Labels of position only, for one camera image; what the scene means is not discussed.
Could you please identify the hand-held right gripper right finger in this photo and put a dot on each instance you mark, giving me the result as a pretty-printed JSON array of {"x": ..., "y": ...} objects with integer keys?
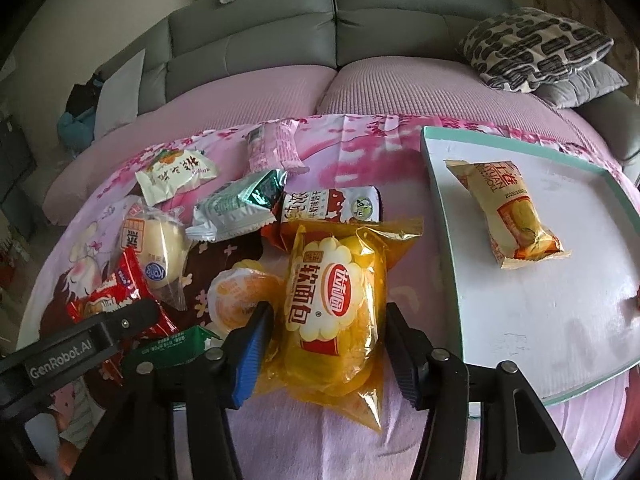
[{"x": 404, "y": 360}]

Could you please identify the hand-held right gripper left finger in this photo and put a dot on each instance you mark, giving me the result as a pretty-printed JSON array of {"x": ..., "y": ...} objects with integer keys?
[{"x": 250, "y": 360}]

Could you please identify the clear packet with orange cake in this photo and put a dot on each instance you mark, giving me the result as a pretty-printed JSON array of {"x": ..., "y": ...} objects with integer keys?
[{"x": 240, "y": 295}]

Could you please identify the red snack packet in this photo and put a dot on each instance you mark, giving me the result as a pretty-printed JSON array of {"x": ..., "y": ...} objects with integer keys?
[{"x": 117, "y": 295}]

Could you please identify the large yellow bread packet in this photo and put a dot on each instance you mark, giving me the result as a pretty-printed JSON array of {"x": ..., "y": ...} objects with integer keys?
[{"x": 340, "y": 305}]

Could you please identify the clear packet with white bun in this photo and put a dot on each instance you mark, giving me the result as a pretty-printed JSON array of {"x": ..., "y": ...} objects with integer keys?
[{"x": 155, "y": 250}]

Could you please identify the white tray with teal rim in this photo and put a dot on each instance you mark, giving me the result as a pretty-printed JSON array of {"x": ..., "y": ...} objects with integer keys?
[{"x": 540, "y": 300}]

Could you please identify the cow print biscuit packet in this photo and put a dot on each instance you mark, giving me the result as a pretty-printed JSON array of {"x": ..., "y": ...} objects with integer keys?
[{"x": 330, "y": 205}]

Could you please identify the green and silver snack packet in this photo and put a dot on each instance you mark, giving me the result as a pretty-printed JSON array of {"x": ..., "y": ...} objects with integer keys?
[{"x": 225, "y": 210}]

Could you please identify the orange long cake packet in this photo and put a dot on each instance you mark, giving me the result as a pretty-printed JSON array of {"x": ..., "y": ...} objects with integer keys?
[{"x": 515, "y": 215}]

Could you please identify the white green snack packet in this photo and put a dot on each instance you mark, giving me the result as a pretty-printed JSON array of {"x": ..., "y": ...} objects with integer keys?
[{"x": 175, "y": 175}]

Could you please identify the pink printed blanket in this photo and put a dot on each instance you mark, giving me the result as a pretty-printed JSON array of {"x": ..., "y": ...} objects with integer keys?
[{"x": 360, "y": 160}]

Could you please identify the pink snack packet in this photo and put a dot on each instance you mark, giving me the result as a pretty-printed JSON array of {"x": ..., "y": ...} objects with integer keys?
[{"x": 280, "y": 147}]

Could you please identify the teal cloth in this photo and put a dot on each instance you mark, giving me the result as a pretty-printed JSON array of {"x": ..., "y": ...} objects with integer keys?
[{"x": 75, "y": 127}]

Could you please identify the black bag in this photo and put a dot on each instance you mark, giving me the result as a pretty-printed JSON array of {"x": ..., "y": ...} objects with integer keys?
[{"x": 80, "y": 100}]

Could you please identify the white cushion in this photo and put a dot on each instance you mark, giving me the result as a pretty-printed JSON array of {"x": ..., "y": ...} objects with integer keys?
[{"x": 120, "y": 95}]

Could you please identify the pink sofa cover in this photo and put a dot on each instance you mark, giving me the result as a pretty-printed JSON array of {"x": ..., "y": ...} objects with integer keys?
[{"x": 240, "y": 95}]

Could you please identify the grey sofa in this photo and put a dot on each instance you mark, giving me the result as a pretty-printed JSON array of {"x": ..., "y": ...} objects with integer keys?
[{"x": 280, "y": 35}]

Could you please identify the grey pillow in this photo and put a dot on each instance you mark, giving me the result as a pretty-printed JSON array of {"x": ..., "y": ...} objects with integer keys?
[{"x": 585, "y": 87}]

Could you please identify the black and cream patterned pillow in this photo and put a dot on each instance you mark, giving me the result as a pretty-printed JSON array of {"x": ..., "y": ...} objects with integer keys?
[{"x": 530, "y": 45}]

